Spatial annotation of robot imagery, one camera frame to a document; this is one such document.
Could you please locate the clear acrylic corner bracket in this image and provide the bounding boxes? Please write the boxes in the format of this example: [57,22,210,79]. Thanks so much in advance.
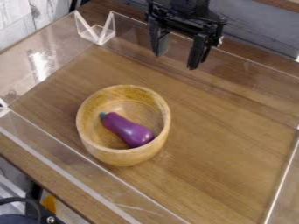
[74,11,117,46]

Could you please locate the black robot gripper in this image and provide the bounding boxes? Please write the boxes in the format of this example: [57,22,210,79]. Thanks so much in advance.
[146,0,228,70]

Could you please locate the purple toy eggplant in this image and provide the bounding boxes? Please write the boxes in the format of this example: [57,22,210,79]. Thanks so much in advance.
[99,112,155,148]

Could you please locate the brown wooden bowl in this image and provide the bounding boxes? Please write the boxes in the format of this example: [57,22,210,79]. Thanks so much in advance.
[77,85,173,166]

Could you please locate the black clamp with screw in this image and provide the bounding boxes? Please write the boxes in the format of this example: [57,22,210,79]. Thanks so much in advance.
[26,182,66,224]

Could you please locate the clear acrylic tray wall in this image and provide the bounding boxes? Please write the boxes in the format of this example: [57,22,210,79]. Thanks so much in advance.
[0,12,299,224]

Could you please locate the black cable bottom left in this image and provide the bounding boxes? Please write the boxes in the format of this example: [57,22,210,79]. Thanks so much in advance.
[0,197,43,224]

